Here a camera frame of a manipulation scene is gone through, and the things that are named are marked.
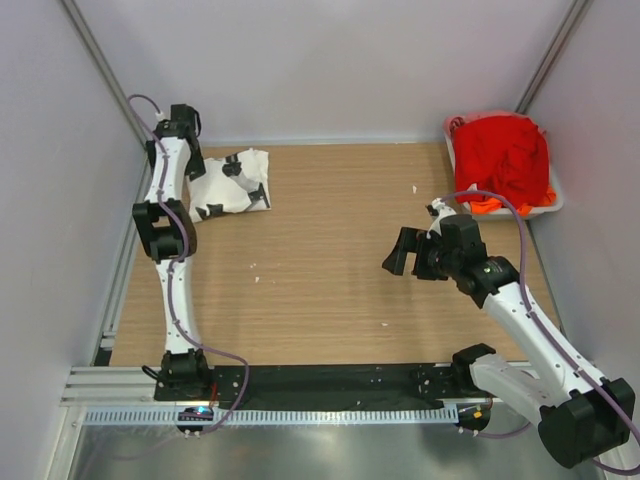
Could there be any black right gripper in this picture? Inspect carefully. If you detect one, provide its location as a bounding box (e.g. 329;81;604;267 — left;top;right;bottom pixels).
382;226;460;281

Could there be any white t-shirt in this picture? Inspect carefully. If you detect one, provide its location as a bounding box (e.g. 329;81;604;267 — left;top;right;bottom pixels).
188;148;271;223

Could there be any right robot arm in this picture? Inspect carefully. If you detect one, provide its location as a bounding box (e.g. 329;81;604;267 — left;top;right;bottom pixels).
382;208;639;468

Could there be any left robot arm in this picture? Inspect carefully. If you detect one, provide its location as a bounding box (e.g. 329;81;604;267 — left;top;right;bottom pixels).
132;104;213;401

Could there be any grey perforated plastic basket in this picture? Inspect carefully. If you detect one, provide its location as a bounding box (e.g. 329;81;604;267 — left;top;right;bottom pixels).
443;110;562;219

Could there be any orange garment in basket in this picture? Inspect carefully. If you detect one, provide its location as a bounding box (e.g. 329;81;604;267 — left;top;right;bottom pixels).
468;185;558;216

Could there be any red t-shirt in basket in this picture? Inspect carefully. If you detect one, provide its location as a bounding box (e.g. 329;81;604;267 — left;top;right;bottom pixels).
449;114;551;209

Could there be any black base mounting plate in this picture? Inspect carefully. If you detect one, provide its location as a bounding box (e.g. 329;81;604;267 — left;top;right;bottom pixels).
154;363;489;411

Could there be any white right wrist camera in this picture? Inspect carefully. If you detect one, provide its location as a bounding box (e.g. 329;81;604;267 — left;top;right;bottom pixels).
426;198;457;239

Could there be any aluminium frame rail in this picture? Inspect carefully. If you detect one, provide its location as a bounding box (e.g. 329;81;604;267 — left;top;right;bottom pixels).
59;362;609;407

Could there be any slotted cable duct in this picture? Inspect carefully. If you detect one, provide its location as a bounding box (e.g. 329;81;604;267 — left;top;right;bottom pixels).
83;406;458;427

